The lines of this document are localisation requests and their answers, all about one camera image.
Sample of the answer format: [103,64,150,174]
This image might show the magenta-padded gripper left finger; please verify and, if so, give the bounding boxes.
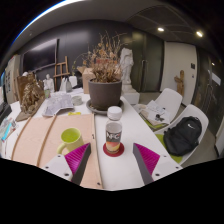
[42,142,92,187]

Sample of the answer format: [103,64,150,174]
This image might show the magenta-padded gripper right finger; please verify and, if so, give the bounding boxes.
[132,142,184,186]

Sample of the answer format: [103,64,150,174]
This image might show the clear plastic drink bottle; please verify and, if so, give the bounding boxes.
[105,105,124,155]

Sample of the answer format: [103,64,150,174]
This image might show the yellow-green ceramic mug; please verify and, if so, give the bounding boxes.
[56,127,85,156]

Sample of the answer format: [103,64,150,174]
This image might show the flat round red coaster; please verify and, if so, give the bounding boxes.
[102,141,126,158]

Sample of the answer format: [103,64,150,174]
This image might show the black backpack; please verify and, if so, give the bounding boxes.
[163,115,203,157]

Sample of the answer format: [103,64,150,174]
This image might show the light wooden board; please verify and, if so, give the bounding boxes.
[10,113,104,191]

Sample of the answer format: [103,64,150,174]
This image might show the stack of papers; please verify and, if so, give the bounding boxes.
[139,99,171,127]

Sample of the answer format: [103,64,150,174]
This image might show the grey round plant saucer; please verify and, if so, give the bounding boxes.
[85,99,125,117]

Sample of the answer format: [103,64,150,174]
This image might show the grey printed paper sheets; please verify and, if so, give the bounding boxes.
[42,91,75,118]

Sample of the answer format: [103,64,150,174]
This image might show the white tape roll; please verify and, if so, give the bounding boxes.
[71,95,84,107]

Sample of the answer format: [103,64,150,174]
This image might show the white plastic chair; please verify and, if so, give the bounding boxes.
[154,103,210,165]
[139,87,184,132]

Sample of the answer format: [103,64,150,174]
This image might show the dried plant in dark pot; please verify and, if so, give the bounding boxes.
[71,31,130,111]

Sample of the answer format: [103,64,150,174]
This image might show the brown cardboard box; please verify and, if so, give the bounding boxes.
[77,65,96,95]

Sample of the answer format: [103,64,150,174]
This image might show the small wooden figure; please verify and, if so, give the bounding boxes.
[173,69,186,98]

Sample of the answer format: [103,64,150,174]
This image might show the wooden easel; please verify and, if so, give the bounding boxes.
[53,55,70,91]

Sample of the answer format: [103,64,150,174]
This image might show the white headless torso statue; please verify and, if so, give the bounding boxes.
[119,47,135,86]

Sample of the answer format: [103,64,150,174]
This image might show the white cabinet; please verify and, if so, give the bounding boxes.
[4,54,22,104]

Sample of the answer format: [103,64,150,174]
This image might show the long ceiling light strip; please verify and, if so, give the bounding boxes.
[11,0,84,45]

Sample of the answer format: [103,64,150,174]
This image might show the white statue pedestal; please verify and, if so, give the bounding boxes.
[121,84,141,106]

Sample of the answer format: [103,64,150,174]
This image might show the black wall screen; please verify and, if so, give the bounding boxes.
[22,38,58,73]

